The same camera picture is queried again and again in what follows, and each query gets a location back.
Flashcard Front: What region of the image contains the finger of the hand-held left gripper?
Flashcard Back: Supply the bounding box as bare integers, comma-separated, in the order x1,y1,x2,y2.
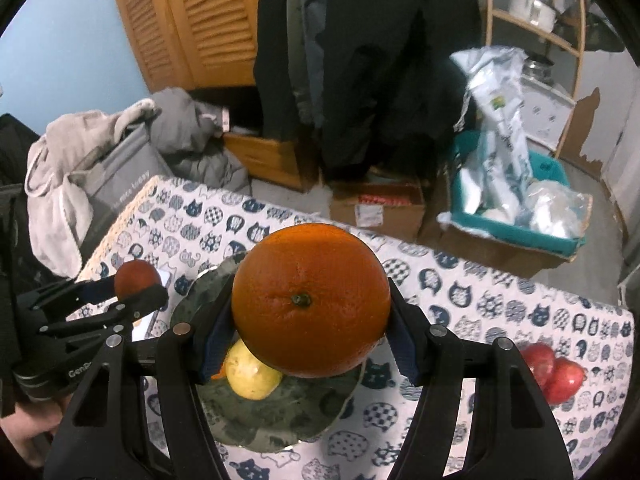
17,277,123,318
37,285,169,337

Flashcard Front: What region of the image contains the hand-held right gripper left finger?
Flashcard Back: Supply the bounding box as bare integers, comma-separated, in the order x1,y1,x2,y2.
42,305,241,480

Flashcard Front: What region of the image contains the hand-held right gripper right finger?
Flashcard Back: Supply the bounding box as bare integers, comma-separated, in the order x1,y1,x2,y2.
385,277,576,480

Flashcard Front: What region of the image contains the green glass plate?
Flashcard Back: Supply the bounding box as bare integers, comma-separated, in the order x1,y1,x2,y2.
170,252,366,448

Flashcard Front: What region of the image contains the large orange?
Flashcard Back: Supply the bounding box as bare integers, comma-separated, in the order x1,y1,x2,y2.
231,223,392,379

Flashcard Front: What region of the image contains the red apple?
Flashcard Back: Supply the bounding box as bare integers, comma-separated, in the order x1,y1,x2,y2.
545,357,587,403
520,342,557,403

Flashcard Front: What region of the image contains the person's left hand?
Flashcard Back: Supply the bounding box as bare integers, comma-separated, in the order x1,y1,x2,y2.
0,395,71,466

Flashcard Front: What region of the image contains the white card with dots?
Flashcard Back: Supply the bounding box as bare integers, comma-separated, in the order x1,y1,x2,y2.
131,269,171,342

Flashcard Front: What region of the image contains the cat print tablecloth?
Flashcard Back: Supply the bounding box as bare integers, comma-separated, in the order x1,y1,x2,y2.
75,175,636,480

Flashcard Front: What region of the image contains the beige hoodie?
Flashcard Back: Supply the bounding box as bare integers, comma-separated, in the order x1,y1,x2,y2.
25,97,161,278

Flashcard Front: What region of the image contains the grey tote bag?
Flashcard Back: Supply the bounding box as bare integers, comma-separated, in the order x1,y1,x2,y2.
75,125,176,256

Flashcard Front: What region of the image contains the black bag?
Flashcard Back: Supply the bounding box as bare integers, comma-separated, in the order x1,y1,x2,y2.
0,112,43,411

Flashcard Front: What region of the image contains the large brown cardboard box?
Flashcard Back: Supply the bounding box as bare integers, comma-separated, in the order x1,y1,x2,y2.
420,165,593,278

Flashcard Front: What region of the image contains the cardboard box with red label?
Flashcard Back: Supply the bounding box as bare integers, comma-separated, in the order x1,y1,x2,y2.
327,175,426,241

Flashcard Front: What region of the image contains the teal plastic basket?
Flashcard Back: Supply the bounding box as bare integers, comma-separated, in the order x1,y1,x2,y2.
450,130,586,261

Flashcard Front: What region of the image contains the grey padded jacket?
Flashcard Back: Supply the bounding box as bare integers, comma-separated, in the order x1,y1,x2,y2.
150,87,251,193

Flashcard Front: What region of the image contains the wooden drawer unit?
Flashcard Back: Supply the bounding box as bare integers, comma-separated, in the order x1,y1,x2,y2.
222,130,321,193

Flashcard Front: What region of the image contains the clear plastic bag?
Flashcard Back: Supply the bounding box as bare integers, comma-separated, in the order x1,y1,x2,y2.
520,180,588,238

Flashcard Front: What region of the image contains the white printed bag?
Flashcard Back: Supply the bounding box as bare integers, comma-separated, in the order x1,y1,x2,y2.
450,45,533,216

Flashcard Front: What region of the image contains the white printed drawer box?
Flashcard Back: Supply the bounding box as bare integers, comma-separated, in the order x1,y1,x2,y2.
520,75,576,151

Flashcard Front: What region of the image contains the wooden louvred wardrobe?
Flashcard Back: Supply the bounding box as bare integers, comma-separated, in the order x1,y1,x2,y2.
107,0,263,93

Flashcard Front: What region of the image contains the black hooded coat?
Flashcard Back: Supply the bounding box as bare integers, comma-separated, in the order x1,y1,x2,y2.
252,0,483,168

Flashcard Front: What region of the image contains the steel pot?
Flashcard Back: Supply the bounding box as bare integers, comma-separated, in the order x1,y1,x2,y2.
522,55,556,83

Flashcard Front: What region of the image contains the grey coat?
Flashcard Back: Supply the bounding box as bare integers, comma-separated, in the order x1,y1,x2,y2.
282,0,331,126

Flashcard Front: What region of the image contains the wooden shelf rack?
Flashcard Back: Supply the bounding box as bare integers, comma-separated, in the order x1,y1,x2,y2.
475,0,591,158

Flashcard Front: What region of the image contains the dark hanging bag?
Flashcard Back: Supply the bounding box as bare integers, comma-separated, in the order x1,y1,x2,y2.
585,10,626,53

